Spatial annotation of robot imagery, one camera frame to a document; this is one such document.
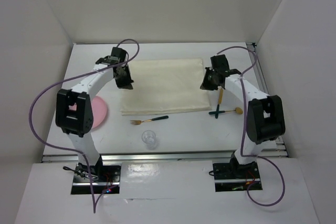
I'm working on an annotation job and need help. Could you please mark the pink plate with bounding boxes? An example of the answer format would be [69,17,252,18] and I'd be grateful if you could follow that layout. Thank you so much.
[68,95,109,130]

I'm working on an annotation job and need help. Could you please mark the cream cloth placemat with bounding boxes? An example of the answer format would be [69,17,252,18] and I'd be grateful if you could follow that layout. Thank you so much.
[120,58,211,115]

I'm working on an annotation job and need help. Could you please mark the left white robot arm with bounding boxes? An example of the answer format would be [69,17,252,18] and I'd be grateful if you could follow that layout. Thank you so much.
[55,47,134,182]

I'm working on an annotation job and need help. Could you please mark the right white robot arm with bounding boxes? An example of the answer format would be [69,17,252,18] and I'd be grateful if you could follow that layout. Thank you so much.
[201,55,286,178]

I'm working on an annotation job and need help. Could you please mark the clear plastic cup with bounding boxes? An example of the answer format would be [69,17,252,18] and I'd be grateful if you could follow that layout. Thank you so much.
[141,130,157,150]

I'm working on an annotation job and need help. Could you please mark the gold knife green handle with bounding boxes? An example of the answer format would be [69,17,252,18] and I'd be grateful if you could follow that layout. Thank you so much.
[215,88,224,119]

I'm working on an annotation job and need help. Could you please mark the gold fork green handle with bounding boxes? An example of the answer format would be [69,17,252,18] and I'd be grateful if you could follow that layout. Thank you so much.
[130,115,169,125]

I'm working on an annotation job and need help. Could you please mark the gold spoon green handle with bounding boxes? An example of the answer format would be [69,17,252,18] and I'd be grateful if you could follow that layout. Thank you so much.
[208,107,243,115]

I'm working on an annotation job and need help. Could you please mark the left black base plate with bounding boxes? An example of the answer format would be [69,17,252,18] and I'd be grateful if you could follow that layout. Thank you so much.
[63,164,121,195]

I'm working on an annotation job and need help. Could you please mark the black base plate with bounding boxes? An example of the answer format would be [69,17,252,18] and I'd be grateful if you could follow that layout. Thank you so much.
[63,164,121,195]
[208,162,263,192]

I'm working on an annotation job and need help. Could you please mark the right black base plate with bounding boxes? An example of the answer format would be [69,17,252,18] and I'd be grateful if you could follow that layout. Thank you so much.
[208,162,263,192]

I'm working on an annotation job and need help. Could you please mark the aluminium right side rail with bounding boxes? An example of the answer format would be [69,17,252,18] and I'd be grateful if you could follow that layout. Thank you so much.
[245,42,290,158]

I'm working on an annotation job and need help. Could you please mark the aluminium rail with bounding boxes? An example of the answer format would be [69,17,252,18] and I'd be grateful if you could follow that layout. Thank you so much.
[41,150,289,163]
[245,42,290,158]

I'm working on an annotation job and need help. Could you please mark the aluminium front rail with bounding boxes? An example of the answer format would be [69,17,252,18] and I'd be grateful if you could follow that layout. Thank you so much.
[41,150,289,163]

